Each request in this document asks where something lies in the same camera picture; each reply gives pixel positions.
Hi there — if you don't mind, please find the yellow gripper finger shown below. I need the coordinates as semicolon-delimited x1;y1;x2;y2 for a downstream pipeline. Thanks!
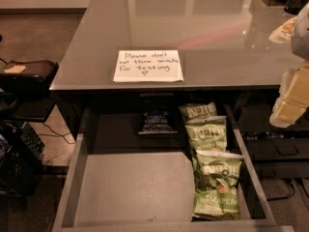
269;66;309;128

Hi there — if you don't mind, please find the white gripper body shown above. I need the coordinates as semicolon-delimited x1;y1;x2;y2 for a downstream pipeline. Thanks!
269;16;296;44

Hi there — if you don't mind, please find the dark blue chip bag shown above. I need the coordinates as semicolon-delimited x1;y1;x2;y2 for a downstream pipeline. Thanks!
139;97;178;134

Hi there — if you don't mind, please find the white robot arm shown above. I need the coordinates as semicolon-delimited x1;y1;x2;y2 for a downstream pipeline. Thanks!
269;4;309;128

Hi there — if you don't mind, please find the green chip bag rear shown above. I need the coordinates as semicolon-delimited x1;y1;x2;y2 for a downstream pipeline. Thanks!
179;102;217;122

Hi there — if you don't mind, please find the green chip bag middle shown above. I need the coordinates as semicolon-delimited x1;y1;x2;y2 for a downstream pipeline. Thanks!
185;116;227;152

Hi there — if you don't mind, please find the green jalapeno chip bag front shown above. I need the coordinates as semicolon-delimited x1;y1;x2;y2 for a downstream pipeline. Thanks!
193;151;243;220

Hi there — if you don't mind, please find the open grey top drawer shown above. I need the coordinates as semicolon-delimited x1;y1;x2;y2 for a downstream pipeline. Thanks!
52;106;294;232

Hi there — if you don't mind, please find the white handwritten paper note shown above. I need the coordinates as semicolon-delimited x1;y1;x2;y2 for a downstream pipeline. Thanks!
113;50;183;82

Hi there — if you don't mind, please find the black crate on floor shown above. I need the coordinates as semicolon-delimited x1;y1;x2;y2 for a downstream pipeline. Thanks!
21;122;44;160

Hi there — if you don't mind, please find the black office chair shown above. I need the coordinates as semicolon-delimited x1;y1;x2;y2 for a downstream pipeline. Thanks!
0;60;59;122

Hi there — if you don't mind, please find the yellow sticky note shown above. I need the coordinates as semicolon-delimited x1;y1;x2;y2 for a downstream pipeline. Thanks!
5;65;26;73

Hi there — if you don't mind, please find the black cable under desk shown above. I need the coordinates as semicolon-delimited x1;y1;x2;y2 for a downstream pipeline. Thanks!
266;178;309;208

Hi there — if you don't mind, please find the black cable on floor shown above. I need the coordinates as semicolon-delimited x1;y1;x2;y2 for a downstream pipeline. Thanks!
38;122;76;145

